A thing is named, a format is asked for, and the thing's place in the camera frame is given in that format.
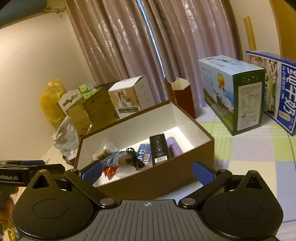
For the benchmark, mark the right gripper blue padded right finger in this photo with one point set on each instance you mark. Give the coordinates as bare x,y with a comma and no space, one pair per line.
203,173

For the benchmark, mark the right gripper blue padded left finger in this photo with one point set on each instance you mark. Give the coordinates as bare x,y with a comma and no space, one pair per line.
92,172

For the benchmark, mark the red snack packet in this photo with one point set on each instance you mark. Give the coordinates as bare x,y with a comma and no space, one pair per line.
110,171

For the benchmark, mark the clear bag of beads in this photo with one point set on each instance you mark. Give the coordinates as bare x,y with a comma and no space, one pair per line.
103,152

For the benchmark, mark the purple lotion tube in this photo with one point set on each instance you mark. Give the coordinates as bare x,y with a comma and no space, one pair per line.
174,147

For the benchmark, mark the clear blue toothpick box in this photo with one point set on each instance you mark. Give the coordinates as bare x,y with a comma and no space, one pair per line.
144,154

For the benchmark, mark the grey knitted cloth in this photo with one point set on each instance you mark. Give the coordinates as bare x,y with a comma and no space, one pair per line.
117,158

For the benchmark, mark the person's left hand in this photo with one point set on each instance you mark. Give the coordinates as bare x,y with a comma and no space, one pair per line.
6,212

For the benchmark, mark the crumpled white plastic bag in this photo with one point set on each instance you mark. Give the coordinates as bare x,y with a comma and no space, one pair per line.
67,140

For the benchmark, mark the black rectangular product box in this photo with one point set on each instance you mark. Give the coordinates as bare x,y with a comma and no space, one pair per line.
159,149

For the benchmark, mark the brown open cardboard box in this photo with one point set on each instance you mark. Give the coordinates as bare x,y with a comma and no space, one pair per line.
168,174

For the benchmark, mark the brown corrugated cardboard box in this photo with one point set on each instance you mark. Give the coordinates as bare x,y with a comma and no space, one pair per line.
100,109

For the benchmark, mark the checkered bed sheet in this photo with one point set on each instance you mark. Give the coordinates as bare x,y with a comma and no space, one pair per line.
268,149

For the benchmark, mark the white yellow hang-tab box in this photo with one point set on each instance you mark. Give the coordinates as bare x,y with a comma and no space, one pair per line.
71,104

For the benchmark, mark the yellow plastic bag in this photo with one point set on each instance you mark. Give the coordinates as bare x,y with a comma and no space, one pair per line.
50,96

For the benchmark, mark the green white small boxes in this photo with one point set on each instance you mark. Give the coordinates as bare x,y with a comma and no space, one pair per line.
88,89

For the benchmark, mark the dark red paper bag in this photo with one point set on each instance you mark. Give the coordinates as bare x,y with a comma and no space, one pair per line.
180,93

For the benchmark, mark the white photo product box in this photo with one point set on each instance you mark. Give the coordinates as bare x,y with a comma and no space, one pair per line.
131,95

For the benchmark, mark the green white milk carton box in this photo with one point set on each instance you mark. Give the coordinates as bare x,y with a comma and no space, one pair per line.
234,91

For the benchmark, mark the blue white milk carton box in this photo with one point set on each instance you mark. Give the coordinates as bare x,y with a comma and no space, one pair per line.
279,93

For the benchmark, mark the pink brown curtain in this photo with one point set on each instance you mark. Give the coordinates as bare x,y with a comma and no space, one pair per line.
162,40

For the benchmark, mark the yellow wooden stick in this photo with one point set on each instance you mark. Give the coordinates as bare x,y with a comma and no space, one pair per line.
249,33

